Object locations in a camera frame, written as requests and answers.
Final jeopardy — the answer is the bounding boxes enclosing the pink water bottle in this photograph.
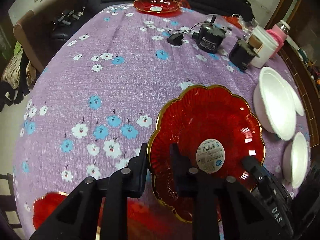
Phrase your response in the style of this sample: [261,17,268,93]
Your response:
[266,20,292,55]

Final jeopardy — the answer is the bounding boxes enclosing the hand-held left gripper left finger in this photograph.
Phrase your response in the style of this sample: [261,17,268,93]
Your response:
[30,144,148,240]

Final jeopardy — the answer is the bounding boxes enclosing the red mesh bag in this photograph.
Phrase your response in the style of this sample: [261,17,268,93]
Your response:
[167,0,190,8]

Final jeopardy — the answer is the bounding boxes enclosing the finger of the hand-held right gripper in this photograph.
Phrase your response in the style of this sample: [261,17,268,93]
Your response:
[242,156,293,240]

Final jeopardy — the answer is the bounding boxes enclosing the wooden door frame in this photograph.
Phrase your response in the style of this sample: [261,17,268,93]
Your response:
[265,0,303,30]

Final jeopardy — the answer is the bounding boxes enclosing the wooden chair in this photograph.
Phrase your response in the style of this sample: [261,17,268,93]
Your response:
[0,172,25,240]

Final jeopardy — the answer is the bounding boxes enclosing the black backpack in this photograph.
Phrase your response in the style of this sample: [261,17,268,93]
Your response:
[0,87,18,112]

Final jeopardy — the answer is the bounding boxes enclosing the red glass plate gold rim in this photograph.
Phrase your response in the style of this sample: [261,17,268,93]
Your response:
[132,0,182,18]
[32,191,163,240]
[147,84,266,223]

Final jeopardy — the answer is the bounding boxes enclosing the small black water pump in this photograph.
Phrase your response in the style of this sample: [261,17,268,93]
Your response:
[229,37,260,71]

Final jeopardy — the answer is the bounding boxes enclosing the black spare gripper tools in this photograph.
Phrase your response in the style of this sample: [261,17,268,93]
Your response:
[51,9,85,27]

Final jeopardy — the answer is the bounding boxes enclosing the printed blanket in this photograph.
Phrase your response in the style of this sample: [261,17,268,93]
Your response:
[1,55,23,89]

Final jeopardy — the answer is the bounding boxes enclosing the large black water pump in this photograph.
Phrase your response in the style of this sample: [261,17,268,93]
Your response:
[192,16,232,54]

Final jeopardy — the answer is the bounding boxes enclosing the clear plastic bag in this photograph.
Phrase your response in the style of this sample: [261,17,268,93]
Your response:
[232,14,258,34]

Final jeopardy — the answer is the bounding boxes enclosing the black power adapter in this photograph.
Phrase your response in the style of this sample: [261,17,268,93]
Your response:
[167,33,184,47]

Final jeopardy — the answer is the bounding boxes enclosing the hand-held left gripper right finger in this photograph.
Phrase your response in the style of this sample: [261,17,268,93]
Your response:
[170,144,275,240]

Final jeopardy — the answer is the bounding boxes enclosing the large white disposable bowl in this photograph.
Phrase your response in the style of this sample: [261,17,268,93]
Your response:
[253,67,298,141]

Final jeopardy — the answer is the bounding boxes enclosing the white plastic jar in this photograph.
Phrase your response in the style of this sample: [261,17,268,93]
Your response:
[246,26,275,68]

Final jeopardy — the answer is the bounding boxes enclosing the brown armchair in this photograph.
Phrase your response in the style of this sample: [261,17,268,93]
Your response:
[14,0,88,73]

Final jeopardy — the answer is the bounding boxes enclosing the purple floral tablecloth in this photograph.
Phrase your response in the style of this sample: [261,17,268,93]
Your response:
[12,0,313,240]

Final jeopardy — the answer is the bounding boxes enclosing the small white disposable bowl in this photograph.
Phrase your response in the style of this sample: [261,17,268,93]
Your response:
[282,132,310,189]

